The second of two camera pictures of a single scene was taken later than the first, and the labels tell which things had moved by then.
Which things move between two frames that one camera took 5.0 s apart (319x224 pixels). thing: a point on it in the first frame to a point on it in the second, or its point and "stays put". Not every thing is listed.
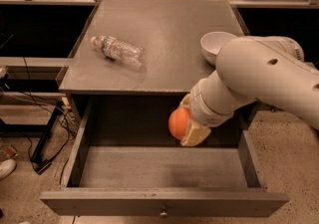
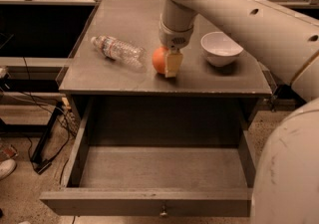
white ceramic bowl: (212, 42) stays put
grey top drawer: (126, 162) stays put
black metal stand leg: (38, 160) stays put
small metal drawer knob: (163, 212) stays put
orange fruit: (177, 121) to (159, 59)
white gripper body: (201, 106) to (173, 40)
